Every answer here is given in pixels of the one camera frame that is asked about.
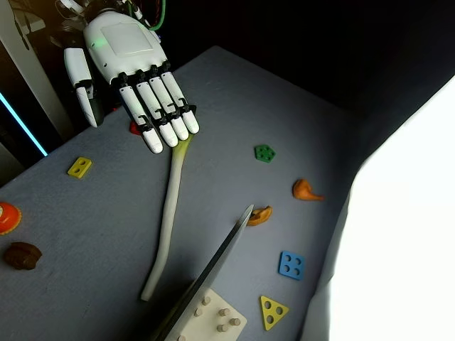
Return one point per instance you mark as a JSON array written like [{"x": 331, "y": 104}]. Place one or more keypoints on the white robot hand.
[{"x": 124, "y": 46}]

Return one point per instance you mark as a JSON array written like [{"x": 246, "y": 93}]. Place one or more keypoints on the long leek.
[{"x": 170, "y": 213}]

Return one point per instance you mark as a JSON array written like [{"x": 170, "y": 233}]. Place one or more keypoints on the yellow two-hole block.
[{"x": 72, "y": 172}]

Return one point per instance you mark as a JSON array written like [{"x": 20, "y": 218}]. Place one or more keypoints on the blue square block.
[{"x": 291, "y": 265}]

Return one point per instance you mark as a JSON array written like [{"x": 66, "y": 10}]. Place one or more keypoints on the yellow triangle three-hole block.
[{"x": 272, "y": 311}]

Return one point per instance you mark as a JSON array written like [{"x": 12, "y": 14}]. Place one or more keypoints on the red toy block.
[{"x": 134, "y": 128}]

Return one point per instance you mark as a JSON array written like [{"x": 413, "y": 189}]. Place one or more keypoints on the white cabinet panel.
[{"x": 35, "y": 92}]

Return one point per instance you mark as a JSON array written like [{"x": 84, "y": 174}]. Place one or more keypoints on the cyan light strip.
[{"x": 21, "y": 122}]

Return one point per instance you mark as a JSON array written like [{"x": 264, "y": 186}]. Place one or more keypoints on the green pentagon block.
[{"x": 265, "y": 160}]

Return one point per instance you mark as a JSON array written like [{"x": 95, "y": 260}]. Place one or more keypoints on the orange toy tart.
[{"x": 9, "y": 218}]

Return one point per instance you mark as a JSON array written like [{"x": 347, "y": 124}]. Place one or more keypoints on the orange crescent toy piece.
[{"x": 263, "y": 216}]

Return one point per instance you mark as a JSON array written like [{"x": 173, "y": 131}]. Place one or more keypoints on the orange toy piece with stem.
[{"x": 302, "y": 190}]

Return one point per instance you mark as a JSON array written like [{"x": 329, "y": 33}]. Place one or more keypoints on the brown chocolate toy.
[{"x": 23, "y": 256}]

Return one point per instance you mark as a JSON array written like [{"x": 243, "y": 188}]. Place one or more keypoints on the wooden peg board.
[{"x": 210, "y": 321}]

